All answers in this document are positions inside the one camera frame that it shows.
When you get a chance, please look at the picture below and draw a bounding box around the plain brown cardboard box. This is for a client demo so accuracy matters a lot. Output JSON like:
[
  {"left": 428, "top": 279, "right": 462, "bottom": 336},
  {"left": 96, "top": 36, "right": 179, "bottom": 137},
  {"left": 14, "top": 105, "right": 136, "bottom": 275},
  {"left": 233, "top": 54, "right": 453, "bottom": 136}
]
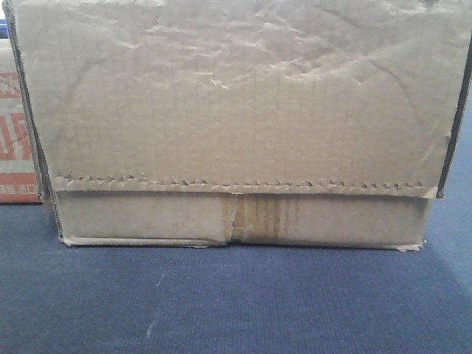
[{"left": 3, "top": 1, "right": 471, "bottom": 251}]

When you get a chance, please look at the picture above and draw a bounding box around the cardboard box with red print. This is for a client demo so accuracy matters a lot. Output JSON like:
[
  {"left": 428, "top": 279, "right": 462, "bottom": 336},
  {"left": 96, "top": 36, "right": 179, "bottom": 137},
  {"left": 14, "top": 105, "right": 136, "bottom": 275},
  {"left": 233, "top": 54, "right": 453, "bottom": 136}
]
[{"left": 0, "top": 39, "right": 42, "bottom": 204}]

